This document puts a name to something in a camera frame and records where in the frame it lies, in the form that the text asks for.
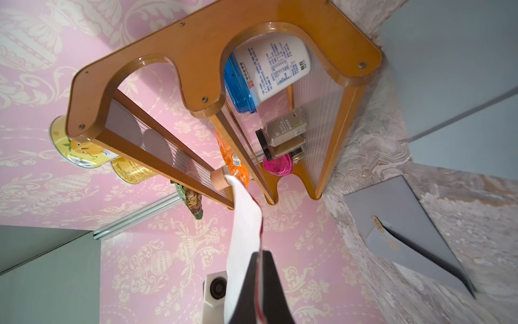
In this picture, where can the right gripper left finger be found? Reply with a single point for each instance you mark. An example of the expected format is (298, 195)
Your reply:
(245, 311)

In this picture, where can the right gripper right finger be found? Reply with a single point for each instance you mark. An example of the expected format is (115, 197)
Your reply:
(275, 305)

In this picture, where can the dark grey envelope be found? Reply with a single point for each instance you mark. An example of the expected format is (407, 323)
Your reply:
(394, 225)

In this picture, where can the green snack bag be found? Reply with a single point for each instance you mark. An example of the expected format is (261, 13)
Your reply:
(191, 199)

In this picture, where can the beige bottle on shelf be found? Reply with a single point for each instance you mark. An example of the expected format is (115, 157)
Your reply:
(218, 178)

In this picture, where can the orange snack bag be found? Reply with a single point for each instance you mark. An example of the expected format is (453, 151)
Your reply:
(232, 161)

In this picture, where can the pink item on shelf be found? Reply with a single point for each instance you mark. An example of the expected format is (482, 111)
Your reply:
(281, 166)

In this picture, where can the brown boxes on shelf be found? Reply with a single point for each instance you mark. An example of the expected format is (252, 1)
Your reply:
(283, 135)

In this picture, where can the left yellow can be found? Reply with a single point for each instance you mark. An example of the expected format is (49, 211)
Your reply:
(131, 172)

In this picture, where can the yellow can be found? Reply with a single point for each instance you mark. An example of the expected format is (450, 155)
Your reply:
(131, 172)
(86, 155)

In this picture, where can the wooden three-tier shelf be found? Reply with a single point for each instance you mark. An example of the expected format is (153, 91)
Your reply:
(198, 46)

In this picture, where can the right yellow can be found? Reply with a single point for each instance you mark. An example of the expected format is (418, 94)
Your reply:
(86, 155)

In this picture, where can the blue lid cup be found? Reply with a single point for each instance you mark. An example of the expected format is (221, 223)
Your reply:
(260, 68)

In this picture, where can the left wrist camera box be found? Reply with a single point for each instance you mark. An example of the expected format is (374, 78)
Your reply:
(214, 292)

